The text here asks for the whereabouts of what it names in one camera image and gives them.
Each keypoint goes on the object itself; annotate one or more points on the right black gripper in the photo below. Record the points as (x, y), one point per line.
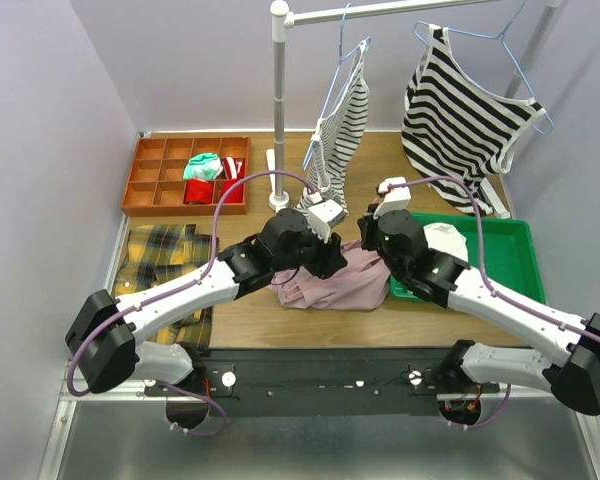
(367, 223)

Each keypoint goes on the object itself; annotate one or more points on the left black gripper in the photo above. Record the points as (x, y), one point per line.
(331, 255)

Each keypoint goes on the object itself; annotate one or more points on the mauve tank top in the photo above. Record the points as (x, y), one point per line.
(362, 285)

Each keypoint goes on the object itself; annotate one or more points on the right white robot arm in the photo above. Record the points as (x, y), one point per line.
(562, 352)

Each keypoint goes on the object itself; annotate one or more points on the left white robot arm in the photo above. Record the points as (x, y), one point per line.
(110, 338)

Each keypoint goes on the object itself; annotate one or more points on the thin striped tank top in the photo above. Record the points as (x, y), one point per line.
(330, 183)

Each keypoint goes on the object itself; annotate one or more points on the wide striped tank top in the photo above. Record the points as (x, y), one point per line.
(456, 131)

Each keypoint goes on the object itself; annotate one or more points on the white cloth garment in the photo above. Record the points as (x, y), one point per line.
(446, 238)

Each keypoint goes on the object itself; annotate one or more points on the right red sock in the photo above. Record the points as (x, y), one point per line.
(232, 191)

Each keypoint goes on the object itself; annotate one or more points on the green plastic bin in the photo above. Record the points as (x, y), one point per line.
(509, 253)

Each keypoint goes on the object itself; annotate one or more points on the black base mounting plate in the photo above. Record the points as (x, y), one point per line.
(250, 382)

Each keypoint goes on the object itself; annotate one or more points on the red white striped sock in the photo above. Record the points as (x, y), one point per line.
(234, 168)

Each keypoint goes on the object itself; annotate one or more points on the left red sock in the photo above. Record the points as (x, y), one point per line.
(198, 192)

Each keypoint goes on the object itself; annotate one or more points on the green white sock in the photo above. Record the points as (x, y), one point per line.
(205, 166)

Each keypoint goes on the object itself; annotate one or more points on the yellow plaid shirt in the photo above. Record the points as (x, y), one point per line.
(156, 254)

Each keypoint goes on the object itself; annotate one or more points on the orange compartment tray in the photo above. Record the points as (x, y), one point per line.
(155, 185)

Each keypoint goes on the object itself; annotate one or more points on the white metal clothes rack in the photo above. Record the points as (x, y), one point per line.
(283, 19)

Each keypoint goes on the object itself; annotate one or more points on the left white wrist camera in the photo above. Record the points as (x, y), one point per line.
(323, 217)

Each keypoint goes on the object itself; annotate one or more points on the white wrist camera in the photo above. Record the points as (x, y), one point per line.
(323, 217)
(393, 194)

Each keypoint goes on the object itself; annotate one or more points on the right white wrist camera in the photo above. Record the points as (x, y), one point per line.
(393, 194)

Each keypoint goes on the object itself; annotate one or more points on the middle blue wire hanger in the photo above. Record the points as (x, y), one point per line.
(337, 85)

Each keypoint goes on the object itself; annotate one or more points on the blue wire hanger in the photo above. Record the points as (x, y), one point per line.
(337, 85)
(505, 55)

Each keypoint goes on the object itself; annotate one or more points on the right blue wire hanger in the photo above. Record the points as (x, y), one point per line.
(505, 55)

